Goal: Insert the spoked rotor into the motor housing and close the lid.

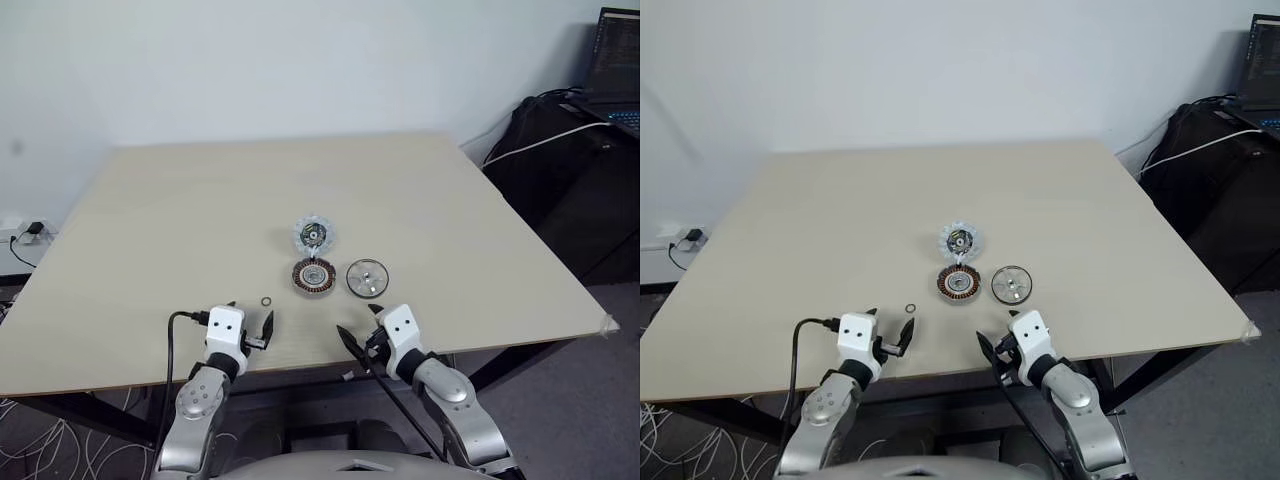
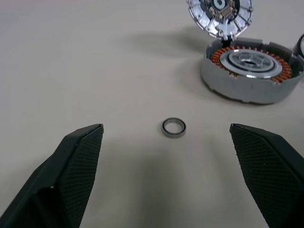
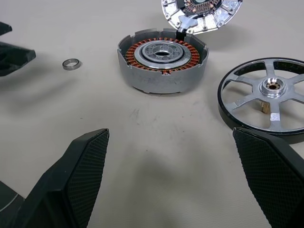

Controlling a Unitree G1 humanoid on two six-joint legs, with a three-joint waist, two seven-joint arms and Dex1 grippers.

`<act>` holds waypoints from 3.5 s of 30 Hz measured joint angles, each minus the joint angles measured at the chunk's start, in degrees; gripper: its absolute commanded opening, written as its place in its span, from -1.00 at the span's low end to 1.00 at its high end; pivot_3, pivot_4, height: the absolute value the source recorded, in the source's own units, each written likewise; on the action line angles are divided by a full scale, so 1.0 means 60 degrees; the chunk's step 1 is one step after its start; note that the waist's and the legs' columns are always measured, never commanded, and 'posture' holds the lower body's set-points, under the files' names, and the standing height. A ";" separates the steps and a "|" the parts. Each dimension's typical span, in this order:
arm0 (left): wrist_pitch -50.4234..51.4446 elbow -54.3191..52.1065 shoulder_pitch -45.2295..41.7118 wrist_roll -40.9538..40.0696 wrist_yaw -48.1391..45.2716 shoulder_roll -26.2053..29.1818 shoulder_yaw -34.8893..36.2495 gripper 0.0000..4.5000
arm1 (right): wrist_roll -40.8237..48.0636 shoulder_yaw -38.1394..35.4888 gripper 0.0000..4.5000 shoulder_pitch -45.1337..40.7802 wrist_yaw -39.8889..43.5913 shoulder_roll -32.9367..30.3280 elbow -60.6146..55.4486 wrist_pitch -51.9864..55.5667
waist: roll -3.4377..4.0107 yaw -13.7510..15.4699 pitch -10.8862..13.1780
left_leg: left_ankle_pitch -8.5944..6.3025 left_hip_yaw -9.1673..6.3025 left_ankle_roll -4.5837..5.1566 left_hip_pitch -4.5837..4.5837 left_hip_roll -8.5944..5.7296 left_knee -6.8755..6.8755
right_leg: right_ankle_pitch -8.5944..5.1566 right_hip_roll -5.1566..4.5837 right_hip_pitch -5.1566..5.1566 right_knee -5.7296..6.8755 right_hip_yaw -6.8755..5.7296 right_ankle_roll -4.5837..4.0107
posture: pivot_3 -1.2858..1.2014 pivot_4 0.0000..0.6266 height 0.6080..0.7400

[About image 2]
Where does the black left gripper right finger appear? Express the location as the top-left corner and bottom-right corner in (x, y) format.
(229, 123), (304, 228)

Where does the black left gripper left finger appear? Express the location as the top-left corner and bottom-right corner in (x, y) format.
(0, 123), (105, 228)

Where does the grey round container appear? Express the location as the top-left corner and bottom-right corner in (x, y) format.
(200, 37), (304, 105)

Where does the small steel bearing ring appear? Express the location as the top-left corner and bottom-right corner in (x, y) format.
(161, 117), (187, 138)

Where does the clear round tape roll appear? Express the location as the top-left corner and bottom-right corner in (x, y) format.
(186, 0), (253, 40)

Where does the dark rimmed round part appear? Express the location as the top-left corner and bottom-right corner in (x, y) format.
(295, 33), (304, 59)

